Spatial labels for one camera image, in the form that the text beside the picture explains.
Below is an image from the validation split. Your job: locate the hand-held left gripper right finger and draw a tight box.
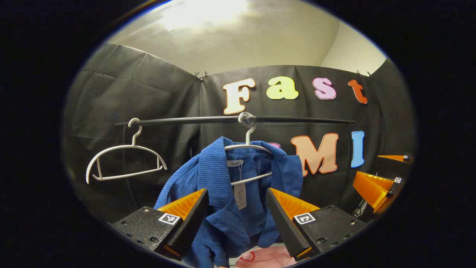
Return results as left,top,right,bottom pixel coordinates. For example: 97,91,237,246
265,187,367,262

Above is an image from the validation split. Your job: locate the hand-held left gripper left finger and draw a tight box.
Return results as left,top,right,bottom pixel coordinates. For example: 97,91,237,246
111,188,210,261

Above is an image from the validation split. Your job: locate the blue ribbed knit garment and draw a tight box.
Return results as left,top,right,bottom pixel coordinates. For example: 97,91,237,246
154,137,304,268

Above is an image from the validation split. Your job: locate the white hanger with hook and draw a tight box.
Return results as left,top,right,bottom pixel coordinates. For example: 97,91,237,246
224,112,274,186

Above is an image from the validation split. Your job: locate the empty white plastic hanger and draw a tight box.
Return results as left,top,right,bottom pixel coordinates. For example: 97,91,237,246
86,118,168,185

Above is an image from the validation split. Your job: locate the black clothes rail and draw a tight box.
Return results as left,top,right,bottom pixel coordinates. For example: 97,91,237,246
115,116,356,126

